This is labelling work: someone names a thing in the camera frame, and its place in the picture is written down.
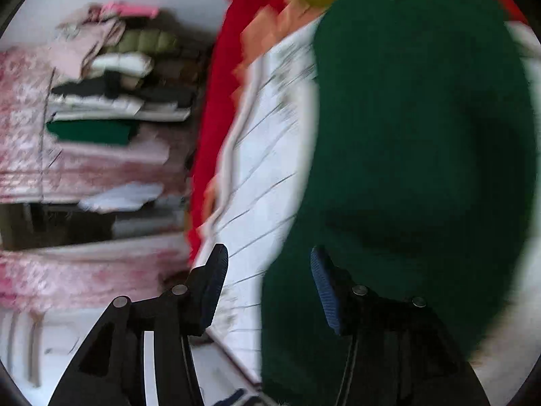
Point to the green white varsity jacket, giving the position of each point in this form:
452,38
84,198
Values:
422,182

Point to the pile of folded clothes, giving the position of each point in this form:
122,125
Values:
101,120

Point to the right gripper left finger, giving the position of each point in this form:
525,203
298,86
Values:
109,367

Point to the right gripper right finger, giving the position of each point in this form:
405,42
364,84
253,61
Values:
400,352

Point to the red floral blanket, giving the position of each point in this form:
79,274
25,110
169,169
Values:
251,28

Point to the white diamond pattern sheet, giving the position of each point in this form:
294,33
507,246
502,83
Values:
262,172

